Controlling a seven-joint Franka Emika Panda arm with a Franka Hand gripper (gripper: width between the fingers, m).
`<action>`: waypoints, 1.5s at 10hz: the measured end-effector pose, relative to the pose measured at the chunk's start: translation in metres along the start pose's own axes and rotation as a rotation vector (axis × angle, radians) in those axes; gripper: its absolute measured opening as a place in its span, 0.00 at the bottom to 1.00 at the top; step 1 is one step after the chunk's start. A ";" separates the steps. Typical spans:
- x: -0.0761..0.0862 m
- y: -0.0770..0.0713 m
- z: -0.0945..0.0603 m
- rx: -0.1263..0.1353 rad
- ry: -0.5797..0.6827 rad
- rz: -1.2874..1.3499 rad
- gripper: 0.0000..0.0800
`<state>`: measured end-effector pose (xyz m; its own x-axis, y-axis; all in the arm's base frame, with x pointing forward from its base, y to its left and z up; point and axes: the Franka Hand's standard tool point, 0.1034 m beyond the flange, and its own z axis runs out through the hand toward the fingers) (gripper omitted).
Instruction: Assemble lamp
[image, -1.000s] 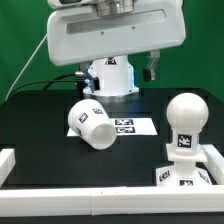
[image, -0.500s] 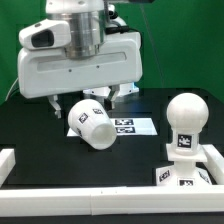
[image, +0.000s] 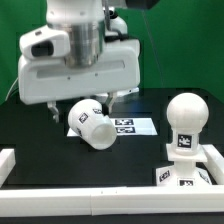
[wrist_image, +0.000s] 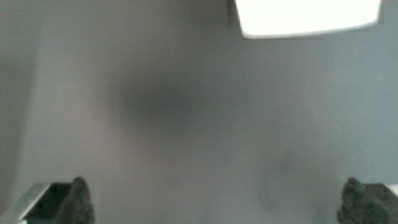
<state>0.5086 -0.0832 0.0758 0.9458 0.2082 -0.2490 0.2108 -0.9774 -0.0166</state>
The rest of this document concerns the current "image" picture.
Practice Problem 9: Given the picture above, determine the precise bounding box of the white right border block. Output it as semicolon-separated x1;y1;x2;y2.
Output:
203;144;224;185

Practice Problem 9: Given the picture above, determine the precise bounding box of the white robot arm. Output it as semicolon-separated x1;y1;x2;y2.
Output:
18;0;160;119

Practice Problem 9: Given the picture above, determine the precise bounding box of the white camera cable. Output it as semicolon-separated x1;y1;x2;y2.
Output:
4;78;20;103

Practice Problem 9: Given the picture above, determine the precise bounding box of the white border block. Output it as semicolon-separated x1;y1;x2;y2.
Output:
203;144;224;185
0;149;16;187

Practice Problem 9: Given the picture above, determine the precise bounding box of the white lamp bulb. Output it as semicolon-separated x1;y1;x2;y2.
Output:
166;93;209;155

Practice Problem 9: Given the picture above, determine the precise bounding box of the white marker sheet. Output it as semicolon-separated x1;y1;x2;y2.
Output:
66;117;158;138

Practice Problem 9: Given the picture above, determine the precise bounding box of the white lamp base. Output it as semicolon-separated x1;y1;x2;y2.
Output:
156;144;212;187

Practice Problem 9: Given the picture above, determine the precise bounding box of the white left border block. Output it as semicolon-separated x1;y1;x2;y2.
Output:
0;149;16;187

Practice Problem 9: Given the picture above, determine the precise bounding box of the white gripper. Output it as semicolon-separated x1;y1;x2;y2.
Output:
18;26;140;123

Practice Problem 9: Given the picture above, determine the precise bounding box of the white front border rail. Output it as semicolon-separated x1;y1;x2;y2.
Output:
0;185;224;217

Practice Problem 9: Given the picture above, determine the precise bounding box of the white lamp shade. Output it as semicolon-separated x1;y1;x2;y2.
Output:
68;99;117;150

